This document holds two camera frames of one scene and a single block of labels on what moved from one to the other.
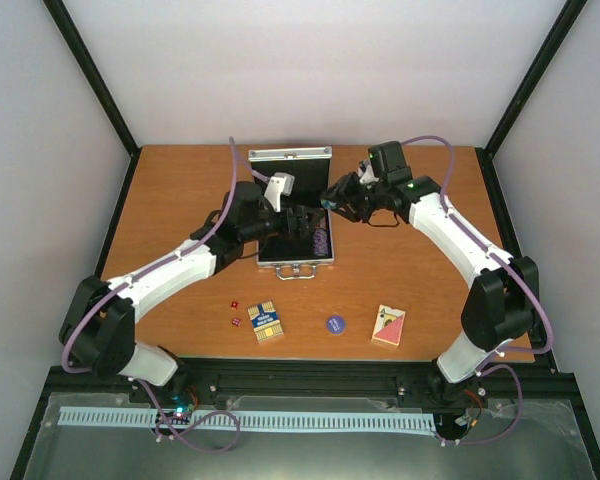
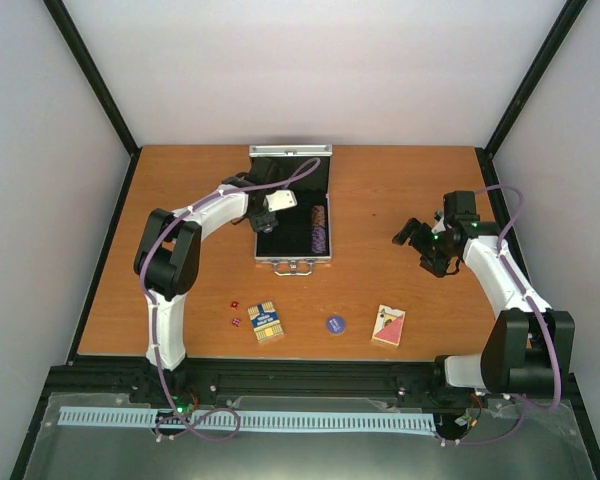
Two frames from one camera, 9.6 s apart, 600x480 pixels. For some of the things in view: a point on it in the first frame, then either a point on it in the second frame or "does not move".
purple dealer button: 335,324 does not move
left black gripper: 302,232 → 263,223
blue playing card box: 265,321 does not move
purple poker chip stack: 320,242 does not move
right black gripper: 341,188 → 409,230
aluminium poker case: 295,176 does not move
